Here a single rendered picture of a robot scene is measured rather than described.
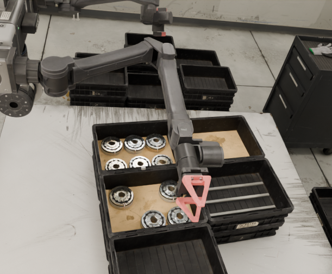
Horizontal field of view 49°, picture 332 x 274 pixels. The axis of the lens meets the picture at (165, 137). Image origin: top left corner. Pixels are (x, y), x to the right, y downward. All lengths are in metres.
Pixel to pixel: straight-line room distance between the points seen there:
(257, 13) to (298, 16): 0.53
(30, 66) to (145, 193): 0.77
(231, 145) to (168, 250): 0.70
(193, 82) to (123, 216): 1.56
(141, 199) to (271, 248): 0.64
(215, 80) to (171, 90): 1.84
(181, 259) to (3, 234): 0.75
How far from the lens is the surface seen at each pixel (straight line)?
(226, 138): 1.99
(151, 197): 1.65
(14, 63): 1.20
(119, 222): 1.57
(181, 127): 1.00
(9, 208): 1.80
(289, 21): 5.07
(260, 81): 4.03
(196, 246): 1.57
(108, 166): 1.71
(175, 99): 1.11
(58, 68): 1.15
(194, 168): 0.89
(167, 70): 1.23
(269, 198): 1.82
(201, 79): 2.94
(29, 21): 1.41
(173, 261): 1.52
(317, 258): 1.91
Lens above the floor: 2.17
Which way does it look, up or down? 45 degrees down
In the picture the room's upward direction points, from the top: 12 degrees clockwise
